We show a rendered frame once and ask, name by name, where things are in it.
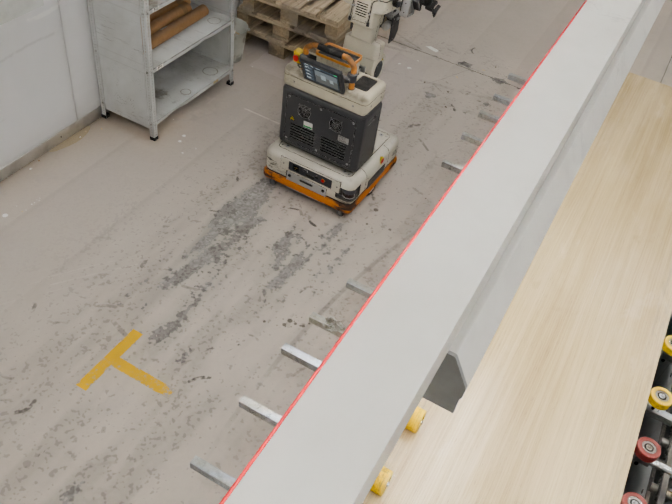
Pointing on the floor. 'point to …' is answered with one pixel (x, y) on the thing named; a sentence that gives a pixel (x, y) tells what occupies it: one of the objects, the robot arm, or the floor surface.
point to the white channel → (433, 286)
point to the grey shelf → (157, 58)
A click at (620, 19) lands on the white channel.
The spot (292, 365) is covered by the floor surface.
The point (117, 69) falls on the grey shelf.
